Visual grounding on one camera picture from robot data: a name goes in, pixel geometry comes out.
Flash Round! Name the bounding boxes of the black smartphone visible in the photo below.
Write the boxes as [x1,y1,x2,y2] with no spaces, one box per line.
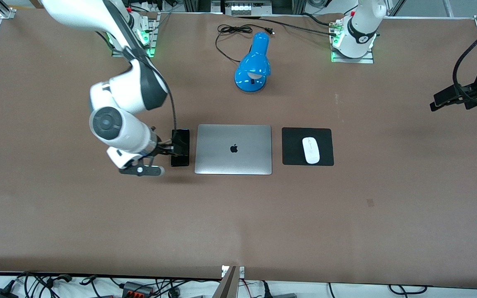
[171,129,190,168]

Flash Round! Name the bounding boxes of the white computer mouse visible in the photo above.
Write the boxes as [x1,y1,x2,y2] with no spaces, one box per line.
[302,137,321,165]

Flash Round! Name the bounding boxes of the black mouse pad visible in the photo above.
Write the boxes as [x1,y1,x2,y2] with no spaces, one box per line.
[282,127,335,166]

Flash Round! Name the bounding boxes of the silver closed laptop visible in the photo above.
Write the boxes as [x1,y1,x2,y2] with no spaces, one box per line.
[194,124,272,175]

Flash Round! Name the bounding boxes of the brown table cover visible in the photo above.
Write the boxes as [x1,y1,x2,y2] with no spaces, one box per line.
[0,8,477,289]

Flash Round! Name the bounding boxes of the blue desk lamp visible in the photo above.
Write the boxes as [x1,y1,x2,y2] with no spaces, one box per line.
[234,31,271,93]

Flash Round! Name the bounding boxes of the grey connector block orange levers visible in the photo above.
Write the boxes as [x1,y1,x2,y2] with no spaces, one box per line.
[122,281,154,298]

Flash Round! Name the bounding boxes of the grey box with white connectors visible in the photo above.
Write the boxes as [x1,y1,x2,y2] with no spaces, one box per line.
[224,0,272,16]

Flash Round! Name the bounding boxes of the black power adapter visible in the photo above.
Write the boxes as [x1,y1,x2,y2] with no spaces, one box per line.
[0,281,19,298]

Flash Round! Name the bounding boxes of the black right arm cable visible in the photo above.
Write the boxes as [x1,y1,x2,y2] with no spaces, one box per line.
[123,45,178,134]

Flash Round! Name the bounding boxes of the black lamp power cord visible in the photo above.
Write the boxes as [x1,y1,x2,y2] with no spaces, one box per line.
[215,24,275,63]

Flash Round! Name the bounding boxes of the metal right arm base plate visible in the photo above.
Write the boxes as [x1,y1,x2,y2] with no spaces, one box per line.
[111,12,159,58]

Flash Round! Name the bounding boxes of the black cable cluster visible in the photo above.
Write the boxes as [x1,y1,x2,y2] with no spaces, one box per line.
[155,278,222,298]

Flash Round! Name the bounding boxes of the metal camera post bracket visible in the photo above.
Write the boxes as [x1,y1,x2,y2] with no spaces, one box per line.
[212,265,246,298]

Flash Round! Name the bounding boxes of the black tangled cable bundle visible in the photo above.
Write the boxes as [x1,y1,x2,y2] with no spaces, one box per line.
[15,271,74,298]

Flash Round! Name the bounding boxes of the black cable to arm base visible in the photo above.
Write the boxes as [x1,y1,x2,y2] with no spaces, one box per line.
[236,16,340,38]

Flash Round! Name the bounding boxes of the black looped cable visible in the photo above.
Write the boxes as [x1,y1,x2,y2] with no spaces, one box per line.
[388,284,429,296]

